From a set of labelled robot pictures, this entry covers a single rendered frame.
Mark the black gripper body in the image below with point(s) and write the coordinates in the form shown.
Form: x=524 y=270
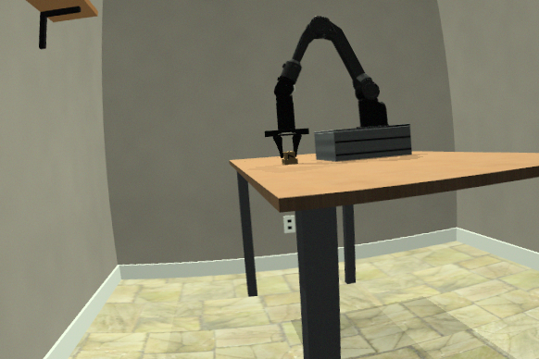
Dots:
x=286 y=124

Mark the tan shallow tray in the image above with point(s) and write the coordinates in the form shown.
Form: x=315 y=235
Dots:
x=289 y=161

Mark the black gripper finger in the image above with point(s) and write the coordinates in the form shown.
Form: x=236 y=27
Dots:
x=296 y=141
x=278 y=141

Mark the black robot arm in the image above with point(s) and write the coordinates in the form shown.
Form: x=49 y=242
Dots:
x=371 y=114

